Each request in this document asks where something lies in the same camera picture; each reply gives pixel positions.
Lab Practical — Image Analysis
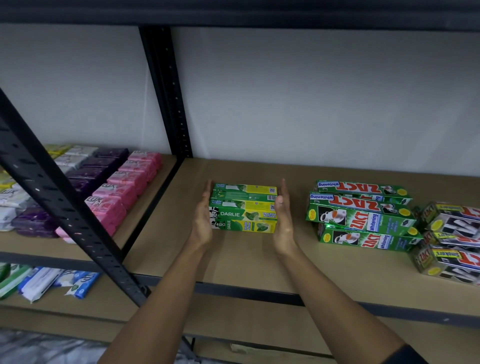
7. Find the person's right hand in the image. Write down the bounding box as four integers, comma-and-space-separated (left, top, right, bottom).
272, 178, 300, 257

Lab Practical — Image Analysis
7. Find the person's left hand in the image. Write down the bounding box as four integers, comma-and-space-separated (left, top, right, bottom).
189, 180, 214, 251

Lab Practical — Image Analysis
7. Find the green yellow toothpaste box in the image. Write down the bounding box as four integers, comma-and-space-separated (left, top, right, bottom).
210, 190, 277, 205
209, 200, 278, 223
213, 183, 278, 196
211, 218, 277, 234

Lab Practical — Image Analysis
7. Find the person's right forearm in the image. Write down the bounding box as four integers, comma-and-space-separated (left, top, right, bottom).
275, 247, 407, 364

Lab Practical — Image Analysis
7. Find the person's left forearm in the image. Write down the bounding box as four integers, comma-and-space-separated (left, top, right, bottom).
98, 240, 211, 364

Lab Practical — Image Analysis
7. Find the green red toothpaste box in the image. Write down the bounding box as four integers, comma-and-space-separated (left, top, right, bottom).
305, 203, 424, 238
309, 192, 418, 219
316, 180, 413, 205
317, 223, 422, 253

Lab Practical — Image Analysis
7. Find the row of pink soap bars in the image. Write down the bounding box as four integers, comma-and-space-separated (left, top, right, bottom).
55, 151, 163, 244

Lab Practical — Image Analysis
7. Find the row of purple soap bars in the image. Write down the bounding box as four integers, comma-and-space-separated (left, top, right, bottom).
11, 147, 130, 239

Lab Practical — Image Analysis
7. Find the black metal shelf rack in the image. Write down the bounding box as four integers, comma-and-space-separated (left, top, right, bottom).
0, 0, 480, 364

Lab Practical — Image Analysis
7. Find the yellow soap bar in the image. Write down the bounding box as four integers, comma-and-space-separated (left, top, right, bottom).
44, 144, 73, 160

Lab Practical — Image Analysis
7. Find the silver black toothpaste box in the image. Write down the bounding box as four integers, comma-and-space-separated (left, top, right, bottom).
427, 214, 480, 240
419, 202, 480, 223
423, 230, 480, 250
410, 244, 480, 287

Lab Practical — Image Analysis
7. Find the row of white soap bars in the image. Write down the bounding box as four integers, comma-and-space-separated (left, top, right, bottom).
0, 145, 99, 232

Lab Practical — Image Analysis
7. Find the black sleeve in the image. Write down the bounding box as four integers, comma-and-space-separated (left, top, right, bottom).
381, 343, 429, 364

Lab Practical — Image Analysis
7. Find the green white soap packet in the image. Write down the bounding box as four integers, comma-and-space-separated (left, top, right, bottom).
0, 262, 33, 301

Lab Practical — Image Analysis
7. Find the grey plastic sheet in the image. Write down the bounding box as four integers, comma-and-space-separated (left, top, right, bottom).
0, 329, 199, 364

